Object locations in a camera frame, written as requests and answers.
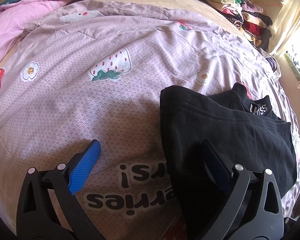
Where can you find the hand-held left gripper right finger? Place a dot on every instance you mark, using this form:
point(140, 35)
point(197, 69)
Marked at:
point(216, 167)

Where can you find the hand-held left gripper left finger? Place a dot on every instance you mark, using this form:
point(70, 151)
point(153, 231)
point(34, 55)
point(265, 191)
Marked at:
point(83, 167)

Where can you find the black sweater with orange cuffs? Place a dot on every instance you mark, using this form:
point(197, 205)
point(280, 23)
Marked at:
point(215, 130)

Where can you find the pile of folded clothes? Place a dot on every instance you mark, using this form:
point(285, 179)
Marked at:
point(242, 17)

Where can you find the lilac strawberry print quilt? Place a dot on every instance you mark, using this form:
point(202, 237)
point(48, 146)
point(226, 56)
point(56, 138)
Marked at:
point(102, 92)

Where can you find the cream curtain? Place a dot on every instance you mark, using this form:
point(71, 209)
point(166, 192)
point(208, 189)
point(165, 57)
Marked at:
point(287, 30)

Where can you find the pink quilt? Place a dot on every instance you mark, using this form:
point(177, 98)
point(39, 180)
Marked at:
point(12, 22)

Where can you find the beige blanket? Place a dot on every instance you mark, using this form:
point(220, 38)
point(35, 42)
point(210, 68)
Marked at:
point(165, 2)

